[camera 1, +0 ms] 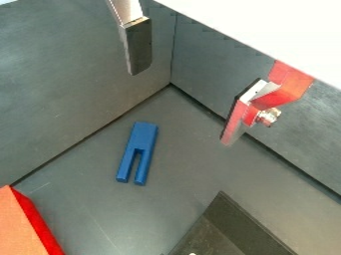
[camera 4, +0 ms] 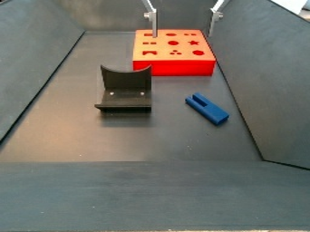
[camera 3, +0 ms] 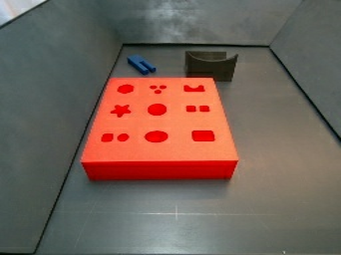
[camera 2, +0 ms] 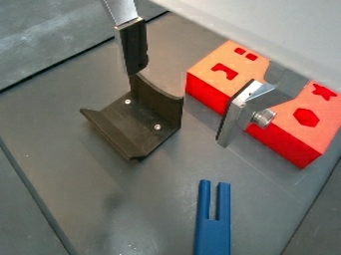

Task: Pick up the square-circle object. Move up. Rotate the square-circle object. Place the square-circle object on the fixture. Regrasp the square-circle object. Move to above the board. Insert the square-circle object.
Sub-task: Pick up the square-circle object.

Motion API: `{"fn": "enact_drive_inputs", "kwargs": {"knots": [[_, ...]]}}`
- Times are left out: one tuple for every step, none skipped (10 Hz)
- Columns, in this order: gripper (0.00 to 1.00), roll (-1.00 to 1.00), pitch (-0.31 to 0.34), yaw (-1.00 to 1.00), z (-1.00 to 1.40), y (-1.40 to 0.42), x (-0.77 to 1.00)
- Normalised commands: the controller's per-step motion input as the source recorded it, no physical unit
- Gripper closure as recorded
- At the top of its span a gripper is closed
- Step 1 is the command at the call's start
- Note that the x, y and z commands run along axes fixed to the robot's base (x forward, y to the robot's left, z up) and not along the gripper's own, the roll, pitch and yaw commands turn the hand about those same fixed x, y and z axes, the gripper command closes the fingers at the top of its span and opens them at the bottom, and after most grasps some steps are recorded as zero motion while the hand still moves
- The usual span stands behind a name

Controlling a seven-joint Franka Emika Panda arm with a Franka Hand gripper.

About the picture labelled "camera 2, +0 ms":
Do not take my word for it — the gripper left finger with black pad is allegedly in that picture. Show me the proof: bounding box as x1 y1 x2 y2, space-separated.
101 0 150 76

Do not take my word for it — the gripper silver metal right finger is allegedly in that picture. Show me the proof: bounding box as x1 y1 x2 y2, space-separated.
216 62 309 147

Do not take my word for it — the blue square-circle object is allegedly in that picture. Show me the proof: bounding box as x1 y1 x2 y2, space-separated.
194 179 232 255

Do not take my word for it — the black curved fixture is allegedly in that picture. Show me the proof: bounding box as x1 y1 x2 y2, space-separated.
81 74 184 159

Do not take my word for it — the red shape-sorter block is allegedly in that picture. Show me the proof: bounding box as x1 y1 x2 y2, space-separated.
185 41 341 168

